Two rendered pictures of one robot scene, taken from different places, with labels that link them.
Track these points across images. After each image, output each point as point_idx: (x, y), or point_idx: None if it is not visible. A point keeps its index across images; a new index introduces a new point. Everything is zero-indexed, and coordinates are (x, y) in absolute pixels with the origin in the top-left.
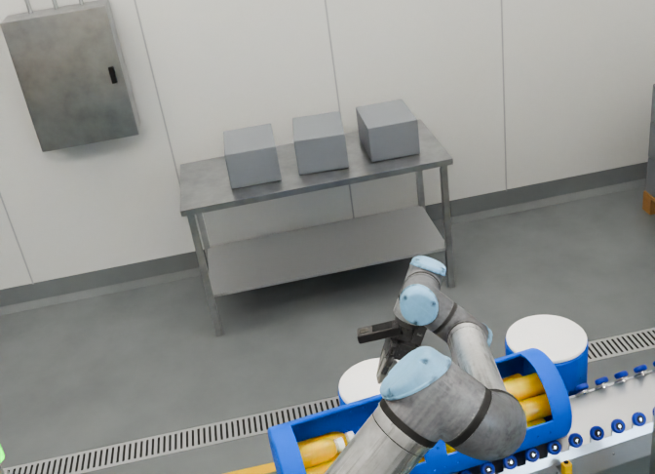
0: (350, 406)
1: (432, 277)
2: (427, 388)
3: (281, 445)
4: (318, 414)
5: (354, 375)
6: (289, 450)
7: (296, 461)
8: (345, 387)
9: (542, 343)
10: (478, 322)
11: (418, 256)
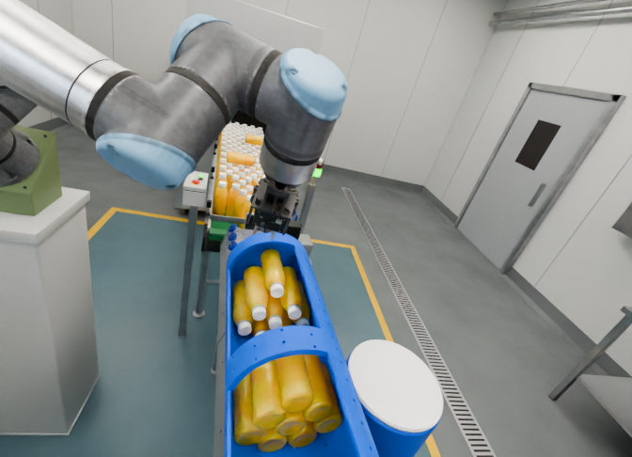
0: (306, 285)
1: (261, 55)
2: None
3: (268, 233)
4: (300, 262)
5: (407, 358)
6: (261, 237)
7: (250, 243)
8: (387, 345)
9: None
10: (137, 104)
11: (329, 62)
